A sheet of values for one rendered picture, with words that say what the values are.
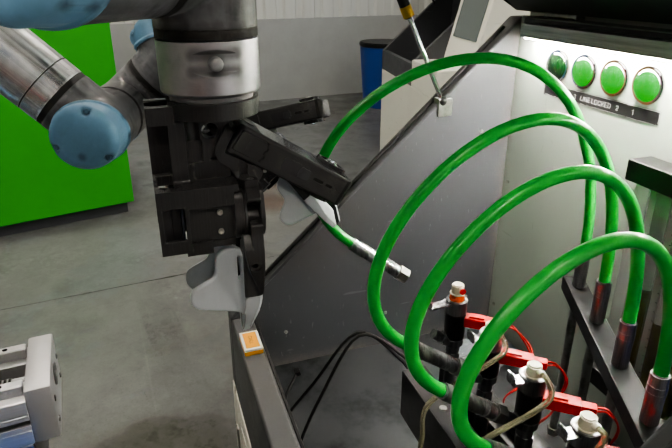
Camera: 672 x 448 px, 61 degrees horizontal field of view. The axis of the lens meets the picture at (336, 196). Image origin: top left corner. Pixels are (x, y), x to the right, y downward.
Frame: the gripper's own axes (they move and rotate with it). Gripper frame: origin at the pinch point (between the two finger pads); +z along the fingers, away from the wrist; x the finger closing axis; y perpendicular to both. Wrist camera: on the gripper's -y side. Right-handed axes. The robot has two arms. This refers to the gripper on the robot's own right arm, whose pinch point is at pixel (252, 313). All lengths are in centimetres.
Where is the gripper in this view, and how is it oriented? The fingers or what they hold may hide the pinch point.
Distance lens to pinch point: 53.2
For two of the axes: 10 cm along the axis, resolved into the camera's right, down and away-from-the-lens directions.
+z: 0.0, 9.3, 3.6
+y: -9.5, 1.2, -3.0
